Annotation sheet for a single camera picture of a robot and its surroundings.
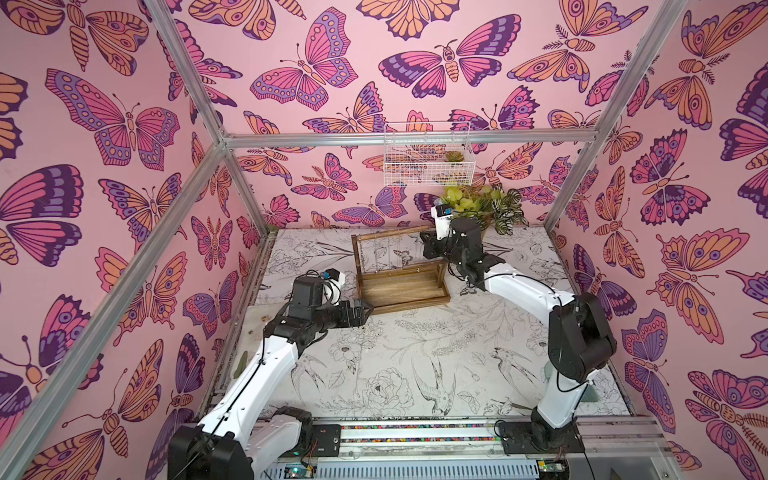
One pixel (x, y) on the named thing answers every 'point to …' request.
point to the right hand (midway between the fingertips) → (425, 229)
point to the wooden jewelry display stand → (394, 272)
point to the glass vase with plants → (498, 209)
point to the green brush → (590, 394)
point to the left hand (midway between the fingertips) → (361, 306)
